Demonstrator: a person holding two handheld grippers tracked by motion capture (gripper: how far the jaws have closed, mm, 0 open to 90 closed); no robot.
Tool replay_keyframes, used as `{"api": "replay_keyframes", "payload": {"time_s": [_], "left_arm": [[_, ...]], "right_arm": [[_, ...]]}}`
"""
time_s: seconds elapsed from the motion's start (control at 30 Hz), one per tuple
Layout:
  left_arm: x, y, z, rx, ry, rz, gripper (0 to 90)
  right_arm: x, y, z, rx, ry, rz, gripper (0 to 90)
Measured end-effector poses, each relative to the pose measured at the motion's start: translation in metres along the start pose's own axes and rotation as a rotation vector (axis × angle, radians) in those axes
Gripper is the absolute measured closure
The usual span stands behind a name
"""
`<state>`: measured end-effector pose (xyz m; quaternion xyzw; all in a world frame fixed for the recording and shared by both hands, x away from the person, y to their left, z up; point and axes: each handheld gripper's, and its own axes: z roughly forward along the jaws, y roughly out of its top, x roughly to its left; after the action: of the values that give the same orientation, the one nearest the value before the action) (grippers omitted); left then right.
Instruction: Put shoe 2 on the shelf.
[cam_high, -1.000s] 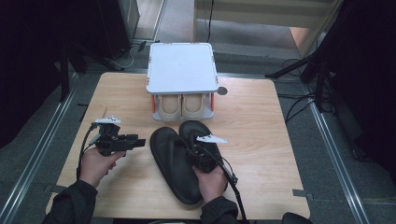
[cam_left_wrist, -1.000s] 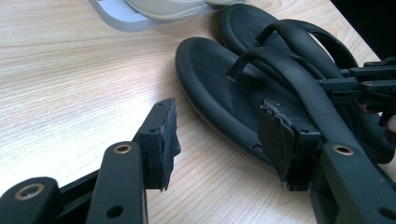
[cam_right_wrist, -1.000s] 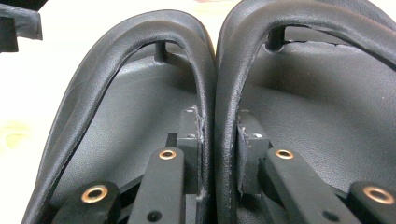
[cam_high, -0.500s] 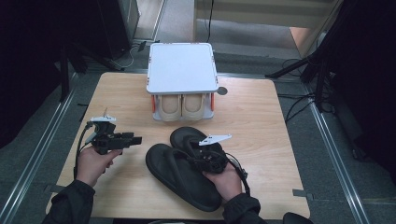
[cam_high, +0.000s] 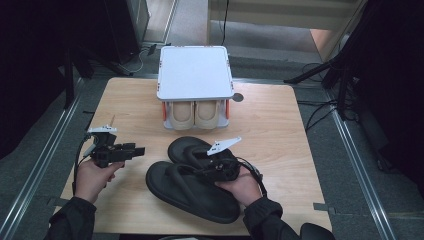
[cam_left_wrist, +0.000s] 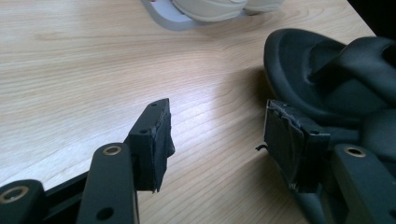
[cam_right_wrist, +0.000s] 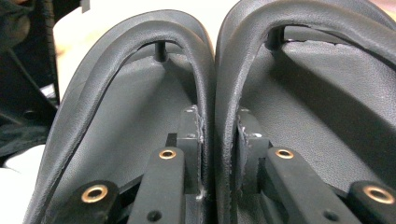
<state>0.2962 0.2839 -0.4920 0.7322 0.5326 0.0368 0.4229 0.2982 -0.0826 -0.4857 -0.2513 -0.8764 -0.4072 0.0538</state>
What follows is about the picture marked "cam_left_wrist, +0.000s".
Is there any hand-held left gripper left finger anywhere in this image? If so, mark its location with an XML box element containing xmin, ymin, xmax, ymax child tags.
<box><xmin>124</xmin><ymin>97</ymin><xmax>177</xmax><ymax>194</ymax></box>

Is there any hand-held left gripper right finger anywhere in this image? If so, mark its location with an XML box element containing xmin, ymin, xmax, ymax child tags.
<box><xmin>255</xmin><ymin>98</ymin><xmax>332</xmax><ymax>192</ymax></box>

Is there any black flip-flop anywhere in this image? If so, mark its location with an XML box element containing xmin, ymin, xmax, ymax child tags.
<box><xmin>262</xmin><ymin>27</ymin><xmax>396</xmax><ymax>224</ymax></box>

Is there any white storage box with lid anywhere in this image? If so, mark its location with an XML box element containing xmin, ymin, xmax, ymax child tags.
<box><xmin>139</xmin><ymin>0</ymin><xmax>251</xmax><ymax>32</ymax></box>

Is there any cream clog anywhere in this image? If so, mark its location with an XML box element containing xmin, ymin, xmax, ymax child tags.
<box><xmin>170</xmin><ymin>0</ymin><xmax>249</xmax><ymax>23</ymax></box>

